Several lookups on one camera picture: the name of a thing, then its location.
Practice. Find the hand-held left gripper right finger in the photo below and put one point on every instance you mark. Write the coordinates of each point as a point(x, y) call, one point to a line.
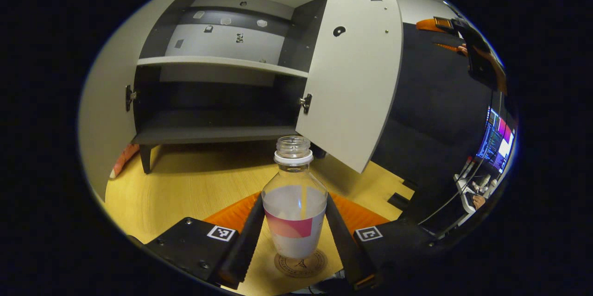
point(345, 249)

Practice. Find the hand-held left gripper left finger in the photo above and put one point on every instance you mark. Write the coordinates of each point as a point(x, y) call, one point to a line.
point(241, 245)

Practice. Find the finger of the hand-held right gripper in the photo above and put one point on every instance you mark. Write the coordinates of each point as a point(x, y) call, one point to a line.
point(431, 25)

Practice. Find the round brown coaster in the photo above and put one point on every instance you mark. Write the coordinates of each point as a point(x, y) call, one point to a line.
point(301, 268)

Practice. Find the clear bottle pink label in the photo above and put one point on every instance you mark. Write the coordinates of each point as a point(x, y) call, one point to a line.
point(294, 208)

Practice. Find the grey cabinet door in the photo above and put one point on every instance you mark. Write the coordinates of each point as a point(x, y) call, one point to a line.
point(104, 124)
point(352, 78)

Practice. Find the grey white cabinet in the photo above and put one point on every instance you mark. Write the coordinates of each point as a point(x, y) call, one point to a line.
point(222, 61)

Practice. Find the black backdrop cloth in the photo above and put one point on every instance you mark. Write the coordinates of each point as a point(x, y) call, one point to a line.
point(431, 115)

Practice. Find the computer monitor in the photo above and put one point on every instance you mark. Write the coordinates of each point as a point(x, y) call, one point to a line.
point(498, 141)

